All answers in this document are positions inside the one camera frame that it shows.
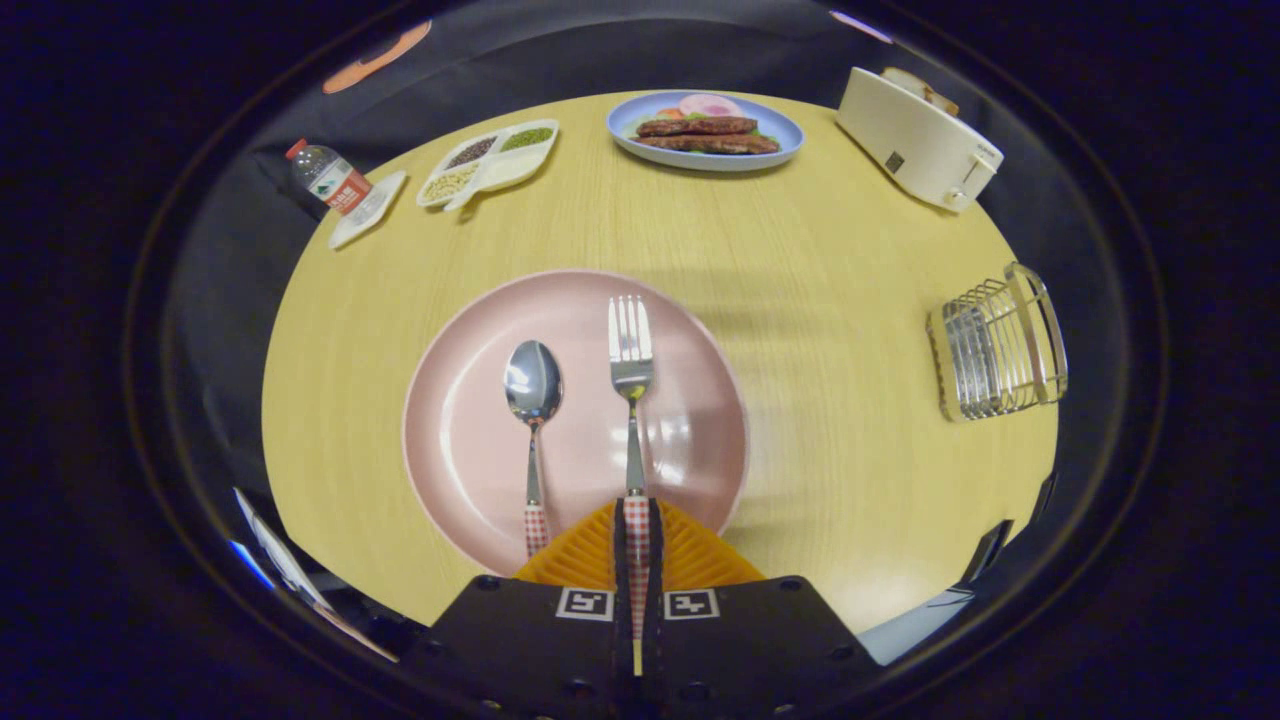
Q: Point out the cream toaster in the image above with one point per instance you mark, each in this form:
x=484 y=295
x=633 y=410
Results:
x=915 y=145

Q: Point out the blue plate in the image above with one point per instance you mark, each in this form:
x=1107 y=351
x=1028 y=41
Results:
x=630 y=125

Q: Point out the white divided tray of beans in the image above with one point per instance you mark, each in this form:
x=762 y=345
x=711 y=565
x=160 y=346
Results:
x=500 y=170

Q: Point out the small white dish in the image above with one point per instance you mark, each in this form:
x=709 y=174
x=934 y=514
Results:
x=375 y=210

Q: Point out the brown meat strip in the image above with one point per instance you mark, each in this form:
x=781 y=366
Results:
x=715 y=145
x=700 y=126

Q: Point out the clear water bottle red label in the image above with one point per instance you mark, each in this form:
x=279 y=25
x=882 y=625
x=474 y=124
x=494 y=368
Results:
x=335 y=182

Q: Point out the white paper sheet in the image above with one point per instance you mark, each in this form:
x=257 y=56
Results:
x=280 y=555

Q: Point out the black table bracket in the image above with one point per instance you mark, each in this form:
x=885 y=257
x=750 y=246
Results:
x=987 y=553
x=1044 y=497

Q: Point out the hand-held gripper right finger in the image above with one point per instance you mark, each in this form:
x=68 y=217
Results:
x=740 y=640

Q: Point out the pink plate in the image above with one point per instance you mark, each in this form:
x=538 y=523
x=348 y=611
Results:
x=460 y=440

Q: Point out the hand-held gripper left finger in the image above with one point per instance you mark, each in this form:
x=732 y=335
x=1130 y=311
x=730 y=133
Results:
x=540 y=640

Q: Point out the pink ham slice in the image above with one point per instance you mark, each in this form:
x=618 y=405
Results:
x=712 y=104

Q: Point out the toast slice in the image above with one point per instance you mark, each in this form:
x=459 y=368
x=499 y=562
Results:
x=905 y=83
x=945 y=103

